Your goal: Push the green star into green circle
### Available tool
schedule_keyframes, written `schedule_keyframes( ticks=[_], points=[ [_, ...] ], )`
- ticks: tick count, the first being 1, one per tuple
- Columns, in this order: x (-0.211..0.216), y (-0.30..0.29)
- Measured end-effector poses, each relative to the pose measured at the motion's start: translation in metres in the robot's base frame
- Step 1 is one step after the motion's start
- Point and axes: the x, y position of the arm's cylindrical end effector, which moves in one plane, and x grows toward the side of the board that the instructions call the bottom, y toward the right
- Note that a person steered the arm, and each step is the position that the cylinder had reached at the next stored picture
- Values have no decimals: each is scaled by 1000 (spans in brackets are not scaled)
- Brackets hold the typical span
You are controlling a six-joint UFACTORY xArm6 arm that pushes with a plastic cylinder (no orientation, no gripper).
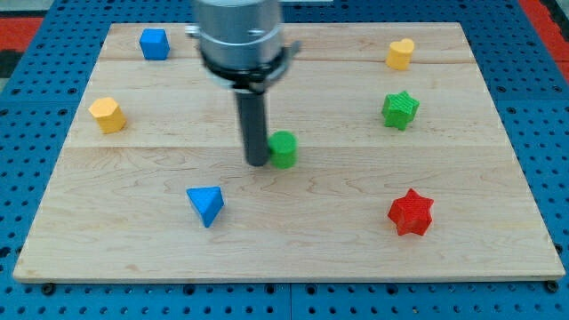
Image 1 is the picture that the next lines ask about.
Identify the blue cube block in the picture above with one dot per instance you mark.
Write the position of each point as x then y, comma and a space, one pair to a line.
154, 44

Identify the yellow heart block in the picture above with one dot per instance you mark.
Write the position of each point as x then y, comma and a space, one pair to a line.
400, 54

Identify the yellow hexagon block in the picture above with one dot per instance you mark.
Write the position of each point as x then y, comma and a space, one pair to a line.
108, 115

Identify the green cylinder block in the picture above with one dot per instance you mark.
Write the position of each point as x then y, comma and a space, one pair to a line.
283, 149

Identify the wooden board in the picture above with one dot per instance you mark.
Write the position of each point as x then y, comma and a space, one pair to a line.
116, 211

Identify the blue triangle block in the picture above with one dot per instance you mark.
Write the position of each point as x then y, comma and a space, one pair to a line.
207, 202

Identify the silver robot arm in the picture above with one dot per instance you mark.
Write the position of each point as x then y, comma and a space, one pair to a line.
242, 45

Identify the red star block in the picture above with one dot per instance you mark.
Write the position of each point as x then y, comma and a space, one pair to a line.
411, 213

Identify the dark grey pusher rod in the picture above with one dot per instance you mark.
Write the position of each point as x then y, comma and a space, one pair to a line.
252, 118

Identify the green star block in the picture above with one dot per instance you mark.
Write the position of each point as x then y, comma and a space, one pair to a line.
399, 109

